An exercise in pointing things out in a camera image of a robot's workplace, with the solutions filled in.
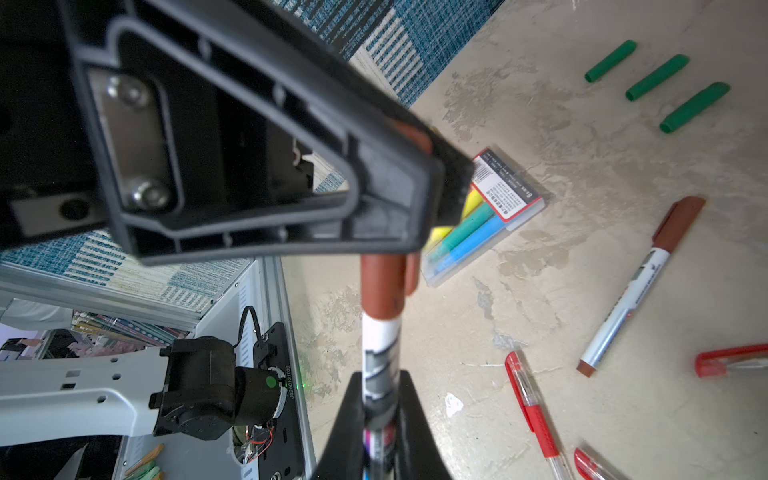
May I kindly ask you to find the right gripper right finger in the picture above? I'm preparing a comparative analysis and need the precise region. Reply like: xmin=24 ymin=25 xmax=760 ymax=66
xmin=395 ymin=370 xmax=452 ymax=480

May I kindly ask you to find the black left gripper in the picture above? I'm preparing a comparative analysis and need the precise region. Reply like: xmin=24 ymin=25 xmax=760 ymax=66
xmin=1 ymin=1 xmax=120 ymax=249

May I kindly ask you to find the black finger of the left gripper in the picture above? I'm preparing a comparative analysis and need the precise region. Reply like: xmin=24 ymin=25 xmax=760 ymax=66
xmin=57 ymin=1 xmax=473 ymax=265

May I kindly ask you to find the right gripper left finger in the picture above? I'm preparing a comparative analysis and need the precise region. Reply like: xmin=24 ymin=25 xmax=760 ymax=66
xmin=311 ymin=372 xmax=364 ymax=480

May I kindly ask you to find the brown cap marker bottom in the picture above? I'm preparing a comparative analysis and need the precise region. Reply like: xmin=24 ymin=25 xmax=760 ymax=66
xmin=359 ymin=119 xmax=434 ymax=480

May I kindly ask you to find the green pen cap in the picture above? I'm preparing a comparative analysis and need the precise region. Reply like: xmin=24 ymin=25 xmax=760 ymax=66
xmin=584 ymin=40 xmax=638 ymax=83
xmin=625 ymin=54 xmax=690 ymax=101
xmin=659 ymin=82 xmax=731 ymax=134

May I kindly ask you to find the red gel pen bottom left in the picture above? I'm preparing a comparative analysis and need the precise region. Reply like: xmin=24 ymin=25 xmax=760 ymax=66
xmin=505 ymin=349 xmax=573 ymax=480

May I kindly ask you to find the red gel pen bottom middle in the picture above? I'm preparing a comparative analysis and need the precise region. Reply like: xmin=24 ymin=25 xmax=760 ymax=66
xmin=574 ymin=448 xmax=619 ymax=480

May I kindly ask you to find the red gel pen under marker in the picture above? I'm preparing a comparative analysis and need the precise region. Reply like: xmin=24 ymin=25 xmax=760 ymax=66
xmin=694 ymin=343 xmax=767 ymax=378

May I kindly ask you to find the highlighter set clear case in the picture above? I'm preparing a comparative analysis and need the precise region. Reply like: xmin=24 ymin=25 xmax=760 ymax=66
xmin=421 ymin=145 xmax=549 ymax=288

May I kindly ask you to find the brown cap white marker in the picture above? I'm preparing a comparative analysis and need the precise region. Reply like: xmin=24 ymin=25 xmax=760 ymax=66
xmin=576 ymin=196 xmax=706 ymax=378

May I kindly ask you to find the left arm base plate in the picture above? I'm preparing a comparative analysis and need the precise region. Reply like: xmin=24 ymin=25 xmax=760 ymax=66
xmin=233 ymin=306 xmax=305 ymax=479

